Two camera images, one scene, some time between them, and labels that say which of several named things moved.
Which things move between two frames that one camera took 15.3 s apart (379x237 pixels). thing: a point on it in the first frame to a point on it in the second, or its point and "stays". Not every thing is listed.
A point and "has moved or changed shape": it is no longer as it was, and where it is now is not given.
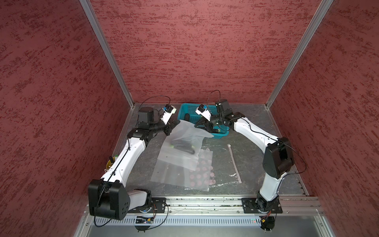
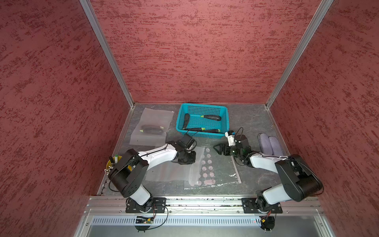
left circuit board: x=142 y=219 stays
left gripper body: x=159 y=126 to x=188 y=158
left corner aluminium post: x=88 y=9 stays
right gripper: x=208 y=125 to x=221 y=146
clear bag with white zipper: x=225 y=169 stays
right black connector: x=267 y=223 stays
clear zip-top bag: x=181 y=146 has moved or changed shape
